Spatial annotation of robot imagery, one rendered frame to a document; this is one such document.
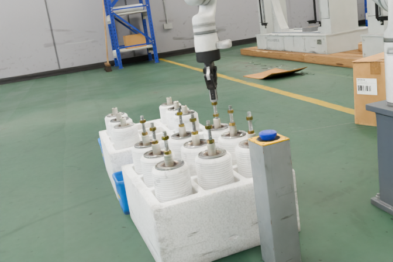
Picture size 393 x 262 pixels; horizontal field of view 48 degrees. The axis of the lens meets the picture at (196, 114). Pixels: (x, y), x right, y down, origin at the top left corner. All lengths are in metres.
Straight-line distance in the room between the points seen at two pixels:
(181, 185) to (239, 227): 0.19
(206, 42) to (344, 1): 3.19
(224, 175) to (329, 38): 3.31
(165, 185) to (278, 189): 0.27
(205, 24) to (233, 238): 0.61
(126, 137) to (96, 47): 5.70
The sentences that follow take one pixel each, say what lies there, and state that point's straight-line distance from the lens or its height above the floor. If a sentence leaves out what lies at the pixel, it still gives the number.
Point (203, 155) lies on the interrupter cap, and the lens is 1.13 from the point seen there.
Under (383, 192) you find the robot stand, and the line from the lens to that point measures 1.36.
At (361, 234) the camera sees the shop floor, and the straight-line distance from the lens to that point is 1.25.
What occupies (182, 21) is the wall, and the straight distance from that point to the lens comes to 7.47.
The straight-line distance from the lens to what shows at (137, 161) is 1.31.
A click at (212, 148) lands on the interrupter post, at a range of 1.13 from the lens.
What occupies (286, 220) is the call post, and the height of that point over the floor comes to 0.12.
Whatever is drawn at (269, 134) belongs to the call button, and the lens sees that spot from 0.98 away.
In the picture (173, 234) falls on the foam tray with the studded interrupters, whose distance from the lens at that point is 1.09.
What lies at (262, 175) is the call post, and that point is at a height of 0.24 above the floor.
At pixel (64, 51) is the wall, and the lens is 7.24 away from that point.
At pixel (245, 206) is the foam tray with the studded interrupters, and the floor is 0.12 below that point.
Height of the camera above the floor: 0.61
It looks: 13 degrees down
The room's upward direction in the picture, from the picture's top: 8 degrees counter-clockwise
